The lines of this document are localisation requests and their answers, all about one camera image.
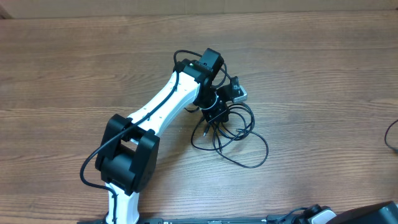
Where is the black cable bundle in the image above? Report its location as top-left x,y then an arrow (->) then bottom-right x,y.
190,102 -> 270,169

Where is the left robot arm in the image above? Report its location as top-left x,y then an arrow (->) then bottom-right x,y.
95,49 -> 247,223

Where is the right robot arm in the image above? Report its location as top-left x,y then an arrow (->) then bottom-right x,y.
290,201 -> 397,224

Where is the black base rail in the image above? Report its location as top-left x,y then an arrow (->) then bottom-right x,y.
137,213 -> 308,224

